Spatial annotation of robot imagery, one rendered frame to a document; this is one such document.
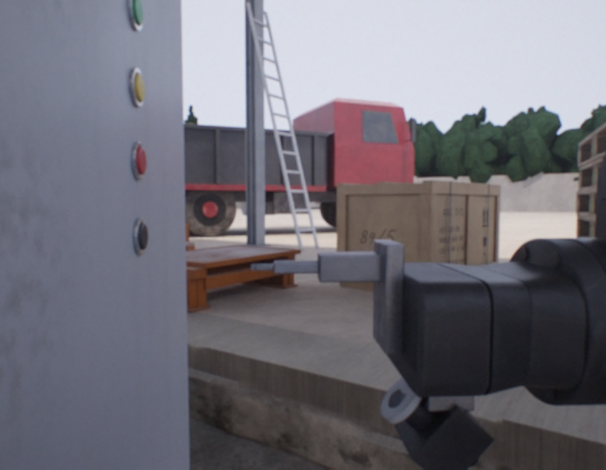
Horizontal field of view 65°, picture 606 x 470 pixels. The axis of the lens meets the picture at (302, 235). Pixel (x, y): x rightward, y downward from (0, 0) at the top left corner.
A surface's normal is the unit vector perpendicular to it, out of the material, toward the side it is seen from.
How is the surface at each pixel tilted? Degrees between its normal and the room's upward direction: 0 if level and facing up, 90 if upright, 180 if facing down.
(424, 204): 90
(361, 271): 90
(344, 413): 89
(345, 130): 86
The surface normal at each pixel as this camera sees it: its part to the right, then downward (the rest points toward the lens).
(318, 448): -0.62, -0.10
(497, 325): 0.39, 0.07
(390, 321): 0.05, 0.07
